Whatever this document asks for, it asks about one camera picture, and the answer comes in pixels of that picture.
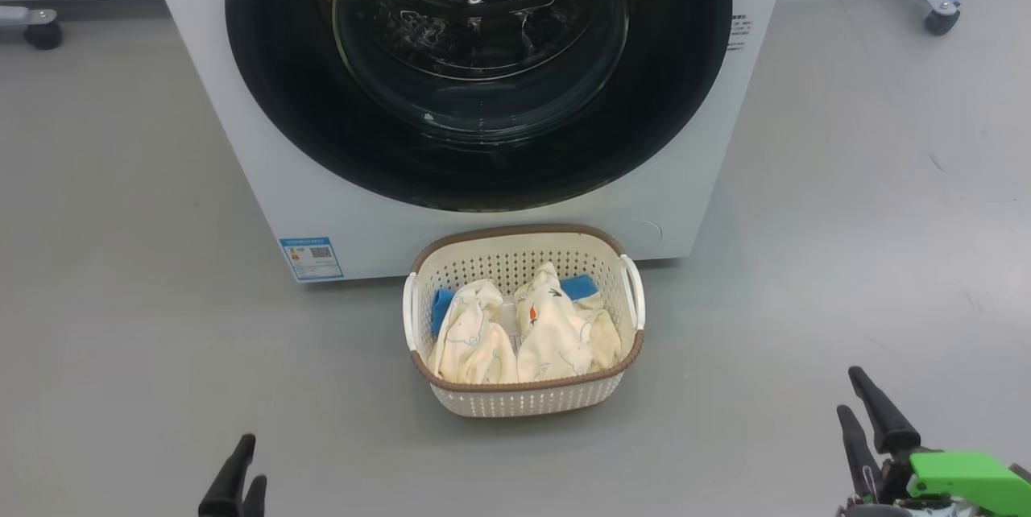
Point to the white front-load washing machine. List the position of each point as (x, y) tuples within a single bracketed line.
[(242, 179)]

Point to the black round glass washer door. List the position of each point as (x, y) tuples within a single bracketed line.
[(274, 82)]

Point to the grey cart leg black caster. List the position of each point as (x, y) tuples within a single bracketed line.
[(42, 34)]

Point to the cream garment carrot print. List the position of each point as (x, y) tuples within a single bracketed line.
[(560, 340)]

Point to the cream perforated basket brown rim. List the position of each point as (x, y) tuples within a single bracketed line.
[(523, 400)]

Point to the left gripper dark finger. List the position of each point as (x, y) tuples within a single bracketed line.
[(254, 499), (229, 485)]

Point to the cream garment blue collar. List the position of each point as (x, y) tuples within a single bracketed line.
[(475, 340)]

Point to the blue energy label sticker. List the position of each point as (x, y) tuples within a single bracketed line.
[(310, 259)]

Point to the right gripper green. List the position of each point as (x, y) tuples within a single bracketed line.
[(966, 478)]

